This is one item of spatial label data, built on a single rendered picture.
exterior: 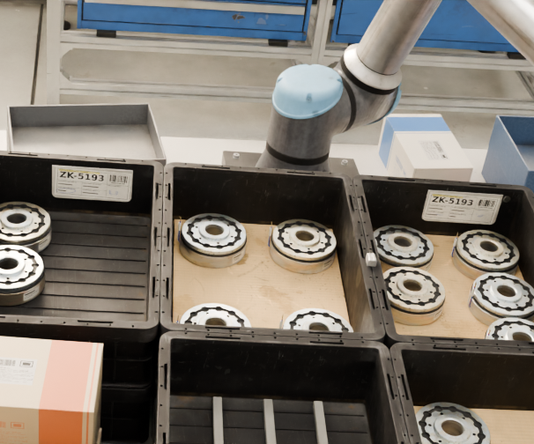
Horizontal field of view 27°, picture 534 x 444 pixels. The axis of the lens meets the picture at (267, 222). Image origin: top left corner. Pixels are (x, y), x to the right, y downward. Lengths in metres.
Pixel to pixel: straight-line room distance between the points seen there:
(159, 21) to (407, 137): 1.47
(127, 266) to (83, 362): 0.34
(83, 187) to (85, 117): 0.41
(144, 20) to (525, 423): 2.23
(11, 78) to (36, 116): 1.73
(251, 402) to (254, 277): 0.27
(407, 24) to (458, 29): 1.75
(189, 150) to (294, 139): 0.34
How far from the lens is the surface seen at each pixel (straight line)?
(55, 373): 1.38
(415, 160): 2.12
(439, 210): 1.83
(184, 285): 1.66
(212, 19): 3.50
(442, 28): 3.65
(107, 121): 2.17
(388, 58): 1.96
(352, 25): 3.57
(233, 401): 1.49
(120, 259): 1.70
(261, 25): 3.52
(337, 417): 1.50
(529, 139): 2.29
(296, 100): 1.91
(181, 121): 3.68
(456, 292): 1.75
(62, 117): 2.15
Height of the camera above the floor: 1.88
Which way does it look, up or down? 35 degrees down
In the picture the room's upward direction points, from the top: 8 degrees clockwise
